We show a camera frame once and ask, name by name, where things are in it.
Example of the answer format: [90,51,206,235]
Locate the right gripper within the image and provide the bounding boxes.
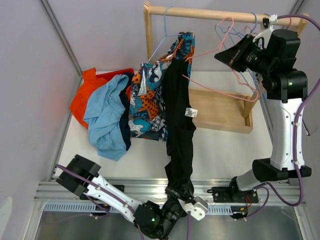
[216,33,277,77]

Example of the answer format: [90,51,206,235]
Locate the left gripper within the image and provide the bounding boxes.
[155,172,194,240]

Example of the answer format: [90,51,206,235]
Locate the black shorts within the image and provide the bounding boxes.
[162,59,196,198]

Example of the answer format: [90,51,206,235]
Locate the patterned blue orange shorts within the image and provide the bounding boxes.
[128,31,196,142]

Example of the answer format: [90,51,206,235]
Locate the light blue shorts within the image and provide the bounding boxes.
[83,74,129,162]

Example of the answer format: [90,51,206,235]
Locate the navy blue shorts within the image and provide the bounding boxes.
[119,72,134,151]

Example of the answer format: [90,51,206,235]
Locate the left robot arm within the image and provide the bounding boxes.
[55,155,195,240]

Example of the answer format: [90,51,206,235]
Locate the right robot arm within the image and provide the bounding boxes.
[214,29,312,202]

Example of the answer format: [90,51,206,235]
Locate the wooden clothes rack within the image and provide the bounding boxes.
[142,1,309,135]

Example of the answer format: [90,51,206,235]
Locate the red plastic bin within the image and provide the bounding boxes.
[96,68,135,79]

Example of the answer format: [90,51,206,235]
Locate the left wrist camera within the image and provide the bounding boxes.
[181,196,209,221]

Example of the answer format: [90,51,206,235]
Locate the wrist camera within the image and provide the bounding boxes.
[253,14,278,49]
[181,196,209,221]

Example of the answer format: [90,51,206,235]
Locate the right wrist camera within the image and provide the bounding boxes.
[253,14,278,49]

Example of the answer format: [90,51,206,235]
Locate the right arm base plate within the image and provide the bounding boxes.
[206,186,259,204]

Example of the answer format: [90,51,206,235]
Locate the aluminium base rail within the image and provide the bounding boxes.
[33,177,300,209]

